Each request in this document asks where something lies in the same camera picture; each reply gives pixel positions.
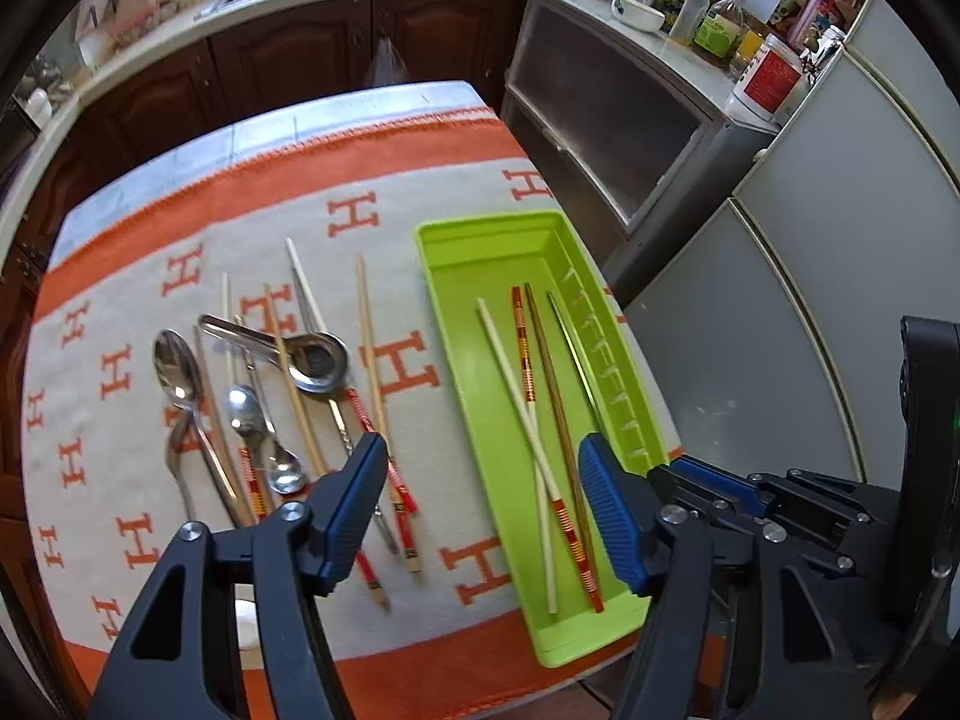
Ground steel soup spoon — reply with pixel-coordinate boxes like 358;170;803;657
197;315;351;396

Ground white bowl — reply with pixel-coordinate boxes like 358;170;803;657
611;0;667;35

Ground stainless steel cabinet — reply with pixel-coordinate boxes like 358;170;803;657
501;0;781;286

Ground steel fork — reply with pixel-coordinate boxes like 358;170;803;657
163;409;197;524

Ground hanging clear plastic bag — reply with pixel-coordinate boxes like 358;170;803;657
364;36;411;89

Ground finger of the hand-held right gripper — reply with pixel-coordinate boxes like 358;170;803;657
667;455;770;517
649;463;906;576

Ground small steel spoon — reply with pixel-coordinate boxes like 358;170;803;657
225;385;277;518
238;420;310;496

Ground white container red label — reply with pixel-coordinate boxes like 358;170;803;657
731;34;807;126

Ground translucent plastic bottle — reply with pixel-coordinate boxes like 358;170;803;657
667;0;717;46

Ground brown wooden kitchen cabinets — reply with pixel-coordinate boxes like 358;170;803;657
0;0;527;481

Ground orange and white printed blanket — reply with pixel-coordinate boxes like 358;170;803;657
21;101;676;717

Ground large steel spoon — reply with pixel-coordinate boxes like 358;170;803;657
152;328;256;528

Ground green plastic utensil tray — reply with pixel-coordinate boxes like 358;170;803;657
414;210;685;668

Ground black gas stove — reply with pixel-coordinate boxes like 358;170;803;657
0;52;47;173

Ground beige stone countertop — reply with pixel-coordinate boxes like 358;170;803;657
0;0;781;188

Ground green label bottle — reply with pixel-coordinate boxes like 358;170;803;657
694;0;751;59

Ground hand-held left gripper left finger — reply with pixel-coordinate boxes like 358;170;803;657
88;431;391;720

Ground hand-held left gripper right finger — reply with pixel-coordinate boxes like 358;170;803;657
577;433;875;720

